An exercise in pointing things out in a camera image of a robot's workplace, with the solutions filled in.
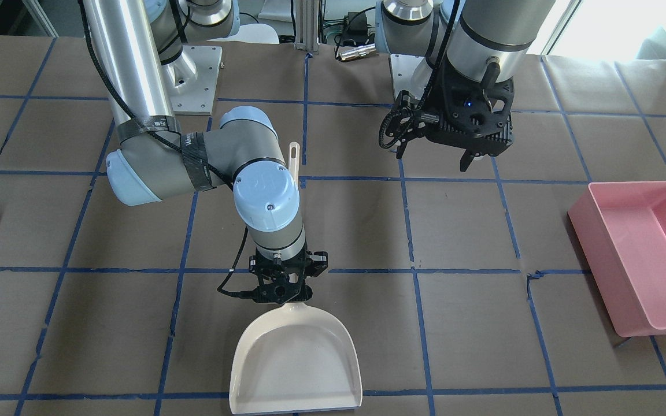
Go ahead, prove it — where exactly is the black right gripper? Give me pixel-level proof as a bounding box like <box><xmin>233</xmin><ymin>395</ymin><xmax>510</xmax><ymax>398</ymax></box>
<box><xmin>249</xmin><ymin>250</ymin><xmax>328</xmax><ymax>304</ymax></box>

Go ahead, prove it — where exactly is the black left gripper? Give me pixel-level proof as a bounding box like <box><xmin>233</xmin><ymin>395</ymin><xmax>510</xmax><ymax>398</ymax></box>
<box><xmin>391</xmin><ymin>62</ymin><xmax>515</xmax><ymax>173</ymax></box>

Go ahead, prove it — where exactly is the white plastic dustpan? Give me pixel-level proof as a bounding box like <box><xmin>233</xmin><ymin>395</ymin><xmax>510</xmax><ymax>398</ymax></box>
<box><xmin>229</xmin><ymin>303</ymin><xmax>363</xmax><ymax>414</ymax></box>

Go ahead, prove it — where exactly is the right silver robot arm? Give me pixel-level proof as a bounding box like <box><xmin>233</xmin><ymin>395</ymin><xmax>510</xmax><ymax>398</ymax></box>
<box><xmin>79</xmin><ymin>1</ymin><xmax>328</xmax><ymax>304</ymax></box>

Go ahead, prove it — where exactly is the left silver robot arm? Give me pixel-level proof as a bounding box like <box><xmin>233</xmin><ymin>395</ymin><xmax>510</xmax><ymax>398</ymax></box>
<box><xmin>375</xmin><ymin>1</ymin><xmax>554</xmax><ymax>172</ymax></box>

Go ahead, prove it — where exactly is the pink plastic bin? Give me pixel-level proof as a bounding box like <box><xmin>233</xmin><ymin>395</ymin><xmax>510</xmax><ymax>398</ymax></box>
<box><xmin>568</xmin><ymin>181</ymin><xmax>666</xmax><ymax>337</ymax></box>

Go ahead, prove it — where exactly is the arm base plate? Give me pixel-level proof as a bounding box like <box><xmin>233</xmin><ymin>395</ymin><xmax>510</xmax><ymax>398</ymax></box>
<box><xmin>389</xmin><ymin>54</ymin><xmax>432</xmax><ymax>100</ymax></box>
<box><xmin>162</xmin><ymin>46</ymin><xmax>223</xmax><ymax>116</ymax></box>

